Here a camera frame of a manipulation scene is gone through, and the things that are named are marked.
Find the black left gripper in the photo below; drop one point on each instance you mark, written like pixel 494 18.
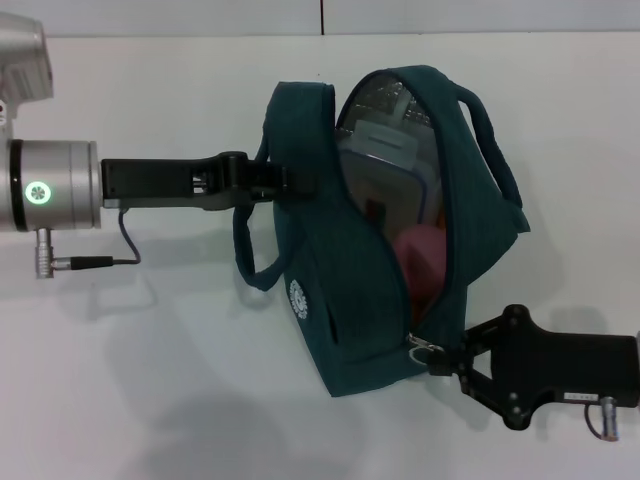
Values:
pixel 150 179

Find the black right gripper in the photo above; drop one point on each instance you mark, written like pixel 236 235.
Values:
pixel 560 360

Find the clear food container blue rim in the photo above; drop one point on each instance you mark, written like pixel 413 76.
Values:
pixel 385 175

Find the pink peach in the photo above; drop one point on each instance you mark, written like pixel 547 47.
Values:
pixel 422 265

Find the teal insulated lunch bag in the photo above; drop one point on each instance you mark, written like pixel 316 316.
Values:
pixel 350 350

